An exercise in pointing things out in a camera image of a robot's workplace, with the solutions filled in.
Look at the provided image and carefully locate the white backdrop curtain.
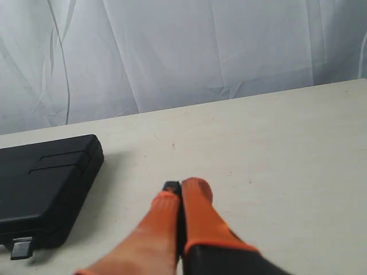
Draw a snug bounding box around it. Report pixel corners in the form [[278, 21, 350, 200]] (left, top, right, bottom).
[[1, 1, 366, 134]]

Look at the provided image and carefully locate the black plastic tool case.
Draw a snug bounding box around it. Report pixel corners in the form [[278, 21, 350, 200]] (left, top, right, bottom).
[[1, 134, 104, 260]]

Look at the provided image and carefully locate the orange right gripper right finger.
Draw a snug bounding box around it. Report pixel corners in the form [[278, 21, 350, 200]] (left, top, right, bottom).
[[181, 178, 289, 274]]

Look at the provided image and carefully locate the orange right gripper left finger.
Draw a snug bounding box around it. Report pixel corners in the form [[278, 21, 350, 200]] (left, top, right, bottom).
[[75, 182, 181, 274]]

